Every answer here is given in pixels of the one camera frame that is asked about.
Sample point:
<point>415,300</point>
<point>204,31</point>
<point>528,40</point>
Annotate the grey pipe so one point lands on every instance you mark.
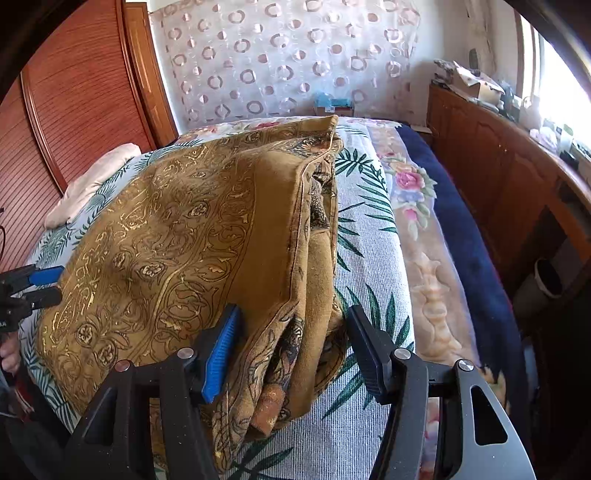
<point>538,286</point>

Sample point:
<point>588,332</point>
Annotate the wooden headboard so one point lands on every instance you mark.
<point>69,115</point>

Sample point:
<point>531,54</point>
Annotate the navy blue blanket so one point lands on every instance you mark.
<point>471,240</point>

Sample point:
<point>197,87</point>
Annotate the leaf print blanket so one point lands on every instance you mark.
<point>369,258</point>

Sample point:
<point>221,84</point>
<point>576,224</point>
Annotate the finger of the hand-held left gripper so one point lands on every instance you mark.
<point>44,298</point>
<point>44,275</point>

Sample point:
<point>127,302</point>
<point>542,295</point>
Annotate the white pillow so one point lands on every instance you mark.
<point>92,180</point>

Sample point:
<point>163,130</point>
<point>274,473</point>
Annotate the blue packet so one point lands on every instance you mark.
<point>332,99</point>

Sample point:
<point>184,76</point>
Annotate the person's left hand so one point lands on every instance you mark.
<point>8,357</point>

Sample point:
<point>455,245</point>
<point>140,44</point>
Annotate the sheer circle pattern curtain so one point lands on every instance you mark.
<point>277,55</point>

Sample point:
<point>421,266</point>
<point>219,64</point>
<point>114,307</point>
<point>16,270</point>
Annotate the golden patterned garment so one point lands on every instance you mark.
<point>184,230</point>

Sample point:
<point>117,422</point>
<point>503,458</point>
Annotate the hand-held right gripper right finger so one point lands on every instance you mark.
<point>369,364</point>

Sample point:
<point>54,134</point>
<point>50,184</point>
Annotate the wooden cabinet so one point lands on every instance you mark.
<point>498,161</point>

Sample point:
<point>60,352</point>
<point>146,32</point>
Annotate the open cardboard box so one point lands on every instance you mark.
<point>475,85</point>

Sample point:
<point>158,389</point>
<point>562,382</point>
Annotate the floral bedsheet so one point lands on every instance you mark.
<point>425,277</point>

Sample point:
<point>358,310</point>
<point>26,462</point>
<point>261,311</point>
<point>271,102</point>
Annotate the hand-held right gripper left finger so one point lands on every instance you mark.
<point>221,355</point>

